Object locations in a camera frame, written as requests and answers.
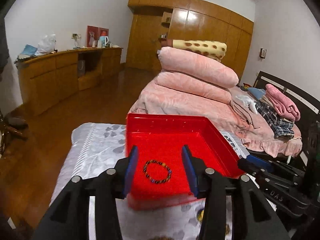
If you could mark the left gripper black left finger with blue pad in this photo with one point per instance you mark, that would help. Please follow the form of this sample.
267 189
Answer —
68 215

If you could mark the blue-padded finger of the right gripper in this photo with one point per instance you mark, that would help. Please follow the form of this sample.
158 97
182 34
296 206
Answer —
260 162

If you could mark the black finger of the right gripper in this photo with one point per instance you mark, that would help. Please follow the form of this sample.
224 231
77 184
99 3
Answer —
251 168

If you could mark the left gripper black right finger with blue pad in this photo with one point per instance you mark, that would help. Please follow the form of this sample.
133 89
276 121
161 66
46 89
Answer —
230 204

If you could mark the plaid folded clothes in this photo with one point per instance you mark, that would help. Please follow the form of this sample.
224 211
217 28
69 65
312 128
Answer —
281 128

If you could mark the pink bed sheet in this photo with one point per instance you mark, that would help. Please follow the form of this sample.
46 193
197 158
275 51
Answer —
256 135

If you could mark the dark wooden headboard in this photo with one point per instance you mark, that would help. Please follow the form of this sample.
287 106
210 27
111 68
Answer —
307 104

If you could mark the pink folded towel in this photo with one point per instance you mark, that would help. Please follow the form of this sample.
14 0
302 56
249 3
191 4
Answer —
283 105

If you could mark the white leaf-pattern bedspread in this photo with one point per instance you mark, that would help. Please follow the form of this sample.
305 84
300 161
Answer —
97 147

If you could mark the red plastic box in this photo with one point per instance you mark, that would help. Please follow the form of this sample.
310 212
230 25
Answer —
160 180

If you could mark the wooden coat stand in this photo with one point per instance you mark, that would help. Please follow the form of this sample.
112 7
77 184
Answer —
11 127

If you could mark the lower pink folded quilt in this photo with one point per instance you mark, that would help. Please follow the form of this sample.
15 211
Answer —
188 84

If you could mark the pink folded quilt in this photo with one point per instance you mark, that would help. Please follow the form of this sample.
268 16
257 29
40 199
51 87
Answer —
199 66
188 84

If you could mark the giraffe-pattern folded blanket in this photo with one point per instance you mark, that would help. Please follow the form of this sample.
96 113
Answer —
212 49

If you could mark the upper pink folded quilt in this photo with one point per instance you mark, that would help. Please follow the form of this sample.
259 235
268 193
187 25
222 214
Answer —
199 66

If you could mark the long wooden sideboard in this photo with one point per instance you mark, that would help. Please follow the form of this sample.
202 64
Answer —
47 80

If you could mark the blue cloth on sideboard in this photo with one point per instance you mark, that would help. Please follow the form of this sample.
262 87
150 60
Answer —
28 52

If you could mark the white plastic bag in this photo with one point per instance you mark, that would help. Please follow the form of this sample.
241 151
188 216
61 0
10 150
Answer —
46 45

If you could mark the wooden wardrobe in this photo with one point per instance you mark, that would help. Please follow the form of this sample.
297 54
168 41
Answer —
182 20

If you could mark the white kettle red lid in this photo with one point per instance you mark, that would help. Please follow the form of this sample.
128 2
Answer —
103 39

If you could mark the wall switch panel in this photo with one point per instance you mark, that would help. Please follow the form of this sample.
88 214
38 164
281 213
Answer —
262 53

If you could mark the wall power socket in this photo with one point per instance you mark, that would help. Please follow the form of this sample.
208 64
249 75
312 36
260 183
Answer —
76 36

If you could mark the red picture frame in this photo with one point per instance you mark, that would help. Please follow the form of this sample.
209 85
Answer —
94 33

